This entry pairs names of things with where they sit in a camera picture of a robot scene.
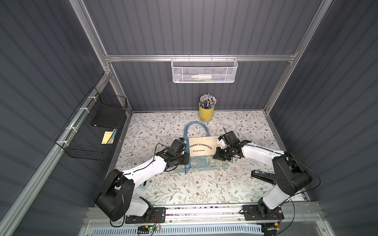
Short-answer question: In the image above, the black stapler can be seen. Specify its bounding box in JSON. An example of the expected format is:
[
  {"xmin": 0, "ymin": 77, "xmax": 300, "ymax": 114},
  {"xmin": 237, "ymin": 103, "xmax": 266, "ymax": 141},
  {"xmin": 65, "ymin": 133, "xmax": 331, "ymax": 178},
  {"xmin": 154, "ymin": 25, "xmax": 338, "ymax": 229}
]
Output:
[{"xmin": 251, "ymin": 170, "xmax": 277, "ymax": 185}]

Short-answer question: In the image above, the white wire mesh basket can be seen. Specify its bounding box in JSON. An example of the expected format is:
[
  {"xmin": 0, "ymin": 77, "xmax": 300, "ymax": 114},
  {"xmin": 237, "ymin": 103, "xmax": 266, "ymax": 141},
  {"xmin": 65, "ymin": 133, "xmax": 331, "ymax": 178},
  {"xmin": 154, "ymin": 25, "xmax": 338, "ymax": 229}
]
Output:
[{"xmin": 171, "ymin": 56, "xmax": 238, "ymax": 84}]

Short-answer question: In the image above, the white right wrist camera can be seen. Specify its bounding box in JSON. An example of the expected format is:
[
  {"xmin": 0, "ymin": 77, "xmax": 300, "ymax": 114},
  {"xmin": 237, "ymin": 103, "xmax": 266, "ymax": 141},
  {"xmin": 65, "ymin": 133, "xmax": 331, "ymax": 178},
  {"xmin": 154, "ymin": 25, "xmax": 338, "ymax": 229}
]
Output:
[{"xmin": 217, "ymin": 139, "xmax": 227, "ymax": 149}]

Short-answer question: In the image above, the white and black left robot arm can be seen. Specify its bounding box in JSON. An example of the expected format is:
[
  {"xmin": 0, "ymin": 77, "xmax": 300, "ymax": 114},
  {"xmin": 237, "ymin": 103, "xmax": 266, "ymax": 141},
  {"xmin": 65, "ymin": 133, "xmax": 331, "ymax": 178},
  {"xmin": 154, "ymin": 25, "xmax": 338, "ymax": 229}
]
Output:
[{"xmin": 94, "ymin": 138, "xmax": 189, "ymax": 223}]

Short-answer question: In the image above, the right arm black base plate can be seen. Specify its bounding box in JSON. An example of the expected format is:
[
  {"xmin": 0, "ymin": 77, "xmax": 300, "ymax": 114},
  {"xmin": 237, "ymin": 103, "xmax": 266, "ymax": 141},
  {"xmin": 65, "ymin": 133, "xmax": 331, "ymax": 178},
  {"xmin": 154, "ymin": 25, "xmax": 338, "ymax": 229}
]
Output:
[{"xmin": 239, "ymin": 205, "xmax": 284, "ymax": 221}]

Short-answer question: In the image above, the small green circuit board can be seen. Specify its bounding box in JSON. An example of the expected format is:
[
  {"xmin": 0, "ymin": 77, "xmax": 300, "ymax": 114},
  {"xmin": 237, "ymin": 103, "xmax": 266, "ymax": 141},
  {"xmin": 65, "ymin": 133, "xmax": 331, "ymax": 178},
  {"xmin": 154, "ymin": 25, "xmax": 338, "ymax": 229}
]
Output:
[{"xmin": 137, "ymin": 225, "xmax": 156, "ymax": 235}]

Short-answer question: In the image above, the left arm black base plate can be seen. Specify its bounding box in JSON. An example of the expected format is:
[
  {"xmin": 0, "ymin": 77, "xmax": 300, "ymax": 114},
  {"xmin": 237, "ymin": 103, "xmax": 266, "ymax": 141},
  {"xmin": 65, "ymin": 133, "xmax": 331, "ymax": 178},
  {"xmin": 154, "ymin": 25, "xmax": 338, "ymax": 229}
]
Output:
[{"xmin": 125, "ymin": 207, "xmax": 166, "ymax": 225}]

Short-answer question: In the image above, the white slotted cable duct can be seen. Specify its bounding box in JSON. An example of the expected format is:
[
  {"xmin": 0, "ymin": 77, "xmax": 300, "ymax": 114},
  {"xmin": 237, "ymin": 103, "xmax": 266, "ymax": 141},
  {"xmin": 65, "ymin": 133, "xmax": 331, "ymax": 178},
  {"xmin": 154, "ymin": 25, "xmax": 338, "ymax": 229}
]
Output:
[{"xmin": 89, "ymin": 223, "xmax": 264, "ymax": 236}]

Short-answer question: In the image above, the black notebook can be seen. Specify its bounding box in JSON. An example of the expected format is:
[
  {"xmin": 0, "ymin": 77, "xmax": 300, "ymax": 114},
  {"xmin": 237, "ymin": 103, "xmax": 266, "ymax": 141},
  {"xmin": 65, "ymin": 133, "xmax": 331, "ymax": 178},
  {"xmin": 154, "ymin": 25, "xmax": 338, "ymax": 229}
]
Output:
[{"xmin": 91, "ymin": 105, "xmax": 126, "ymax": 128}]

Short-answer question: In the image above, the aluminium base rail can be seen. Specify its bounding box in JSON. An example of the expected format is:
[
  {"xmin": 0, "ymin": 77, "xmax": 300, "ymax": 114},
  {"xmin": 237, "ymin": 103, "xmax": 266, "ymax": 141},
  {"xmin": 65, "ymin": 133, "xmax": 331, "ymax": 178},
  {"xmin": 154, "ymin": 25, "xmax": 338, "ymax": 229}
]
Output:
[{"xmin": 82, "ymin": 202, "xmax": 325, "ymax": 227}]

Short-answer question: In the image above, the black wire wall basket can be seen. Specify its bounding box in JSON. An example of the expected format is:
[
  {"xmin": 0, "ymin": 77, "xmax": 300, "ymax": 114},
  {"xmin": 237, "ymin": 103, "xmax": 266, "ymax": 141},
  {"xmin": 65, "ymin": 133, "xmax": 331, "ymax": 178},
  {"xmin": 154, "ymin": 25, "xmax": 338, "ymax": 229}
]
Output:
[{"xmin": 56, "ymin": 88, "xmax": 128, "ymax": 161}]

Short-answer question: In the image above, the cream and blue canvas tote bag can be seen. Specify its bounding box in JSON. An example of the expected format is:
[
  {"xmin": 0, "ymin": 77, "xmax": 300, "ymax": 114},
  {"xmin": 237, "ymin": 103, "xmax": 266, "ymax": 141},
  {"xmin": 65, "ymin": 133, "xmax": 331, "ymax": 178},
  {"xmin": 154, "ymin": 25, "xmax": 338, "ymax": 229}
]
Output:
[{"xmin": 174, "ymin": 122, "xmax": 229, "ymax": 174}]

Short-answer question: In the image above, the white marker tube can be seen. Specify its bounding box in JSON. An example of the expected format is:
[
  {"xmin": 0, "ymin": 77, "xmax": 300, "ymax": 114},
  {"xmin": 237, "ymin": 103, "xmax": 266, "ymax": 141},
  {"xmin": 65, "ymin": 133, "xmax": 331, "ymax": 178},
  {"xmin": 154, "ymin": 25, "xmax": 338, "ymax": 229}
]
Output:
[{"xmin": 191, "ymin": 74, "xmax": 212, "ymax": 80}]

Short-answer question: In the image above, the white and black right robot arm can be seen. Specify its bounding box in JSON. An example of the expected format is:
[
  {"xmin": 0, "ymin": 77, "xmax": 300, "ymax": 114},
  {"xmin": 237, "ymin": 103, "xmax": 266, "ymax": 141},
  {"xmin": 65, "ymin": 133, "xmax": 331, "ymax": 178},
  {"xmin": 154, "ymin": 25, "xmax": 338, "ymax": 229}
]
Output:
[{"xmin": 213, "ymin": 131, "xmax": 313, "ymax": 217}]

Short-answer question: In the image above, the yellow pencil cup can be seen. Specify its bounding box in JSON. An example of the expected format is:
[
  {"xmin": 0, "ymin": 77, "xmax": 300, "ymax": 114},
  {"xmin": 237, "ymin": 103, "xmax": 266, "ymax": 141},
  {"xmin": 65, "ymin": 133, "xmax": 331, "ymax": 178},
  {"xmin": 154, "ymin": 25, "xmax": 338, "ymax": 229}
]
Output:
[{"xmin": 199, "ymin": 106, "xmax": 214, "ymax": 122}]

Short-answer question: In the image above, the teal calculator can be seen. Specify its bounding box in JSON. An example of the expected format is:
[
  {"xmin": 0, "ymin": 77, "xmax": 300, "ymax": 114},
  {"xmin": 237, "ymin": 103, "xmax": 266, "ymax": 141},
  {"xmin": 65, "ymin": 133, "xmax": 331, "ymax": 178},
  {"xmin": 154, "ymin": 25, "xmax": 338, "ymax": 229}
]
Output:
[{"xmin": 140, "ymin": 181, "xmax": 148, "ymax": 188}]

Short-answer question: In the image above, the yellow sticky note pad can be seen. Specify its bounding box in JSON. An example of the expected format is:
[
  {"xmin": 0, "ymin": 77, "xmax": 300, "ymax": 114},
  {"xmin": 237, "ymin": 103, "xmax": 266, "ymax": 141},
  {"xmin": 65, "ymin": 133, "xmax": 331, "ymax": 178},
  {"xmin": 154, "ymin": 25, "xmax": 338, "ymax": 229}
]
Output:
[{"xmin": 101, "ymin": 129, "xmax": 117, "ymax": 145}]

